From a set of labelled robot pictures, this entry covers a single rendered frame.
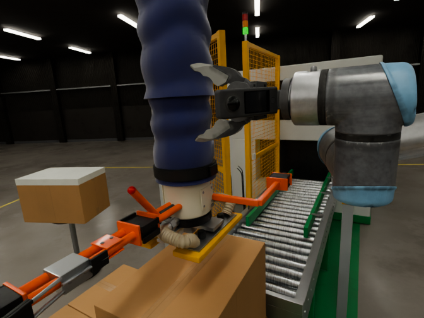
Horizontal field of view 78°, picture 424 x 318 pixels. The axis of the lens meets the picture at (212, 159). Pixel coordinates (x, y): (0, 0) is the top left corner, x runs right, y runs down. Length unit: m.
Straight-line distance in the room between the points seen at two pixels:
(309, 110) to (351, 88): 0.06
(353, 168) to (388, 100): 0.11
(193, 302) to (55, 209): 1.89
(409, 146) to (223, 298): 0.69
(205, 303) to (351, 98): 0.76
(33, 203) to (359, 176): 2.60
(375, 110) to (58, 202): 2.44
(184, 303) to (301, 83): 0.77
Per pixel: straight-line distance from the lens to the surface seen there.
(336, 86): 0.43
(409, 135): 0.61
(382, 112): 0.44
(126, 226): 0.77
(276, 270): 1.81
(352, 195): 0.47
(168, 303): 0.98
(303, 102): 0.44
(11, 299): 0.62
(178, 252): 0.87
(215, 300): 0.97
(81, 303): 1.77
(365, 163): 0.45
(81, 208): 2.49
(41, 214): 2.76
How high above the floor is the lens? 1.58
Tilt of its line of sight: 12 degrees down
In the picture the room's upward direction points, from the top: 3 degrees counter-clockwise
